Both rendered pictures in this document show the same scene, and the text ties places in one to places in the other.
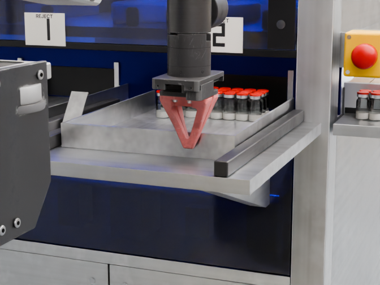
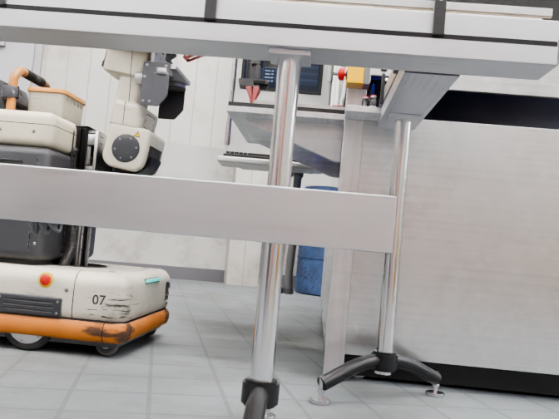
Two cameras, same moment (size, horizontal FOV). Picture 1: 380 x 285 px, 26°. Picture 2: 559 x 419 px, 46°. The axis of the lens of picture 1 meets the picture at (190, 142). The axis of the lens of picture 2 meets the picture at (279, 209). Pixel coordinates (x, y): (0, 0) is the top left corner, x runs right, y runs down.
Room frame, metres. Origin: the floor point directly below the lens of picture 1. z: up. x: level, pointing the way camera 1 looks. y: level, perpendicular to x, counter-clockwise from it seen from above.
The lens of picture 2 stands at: (0.50, -2.23, 0.43)
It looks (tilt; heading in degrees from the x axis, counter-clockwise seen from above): 3 degrees up; 72
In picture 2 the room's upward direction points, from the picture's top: 5 degrees clockwise
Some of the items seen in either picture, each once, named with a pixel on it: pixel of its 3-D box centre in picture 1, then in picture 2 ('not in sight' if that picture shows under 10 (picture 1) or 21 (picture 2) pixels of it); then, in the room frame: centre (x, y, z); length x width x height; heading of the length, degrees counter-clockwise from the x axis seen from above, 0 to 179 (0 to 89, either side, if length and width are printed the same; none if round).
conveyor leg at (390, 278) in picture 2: not in sight; (393, 244); (1.42, -0.47, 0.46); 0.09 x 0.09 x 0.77; 69
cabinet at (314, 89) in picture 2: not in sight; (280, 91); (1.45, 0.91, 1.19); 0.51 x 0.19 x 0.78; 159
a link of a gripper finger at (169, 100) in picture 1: (192, 112); (255, 96); (1.09, 0.00, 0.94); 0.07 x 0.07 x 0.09; 69
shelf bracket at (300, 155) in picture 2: not in sight; (297, 159); (1.40, 0.40, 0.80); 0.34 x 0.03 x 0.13; 159
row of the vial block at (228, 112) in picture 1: (210, 104); not in sight; (1.37, -0.03, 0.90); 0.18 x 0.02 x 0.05; 70
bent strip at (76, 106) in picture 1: (57, 117); not in sight; (1.23, 0.20, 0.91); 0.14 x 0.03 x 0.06; 158
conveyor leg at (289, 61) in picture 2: not in sight; (274, 229); (0.92, -0.89, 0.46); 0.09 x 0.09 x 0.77; 69
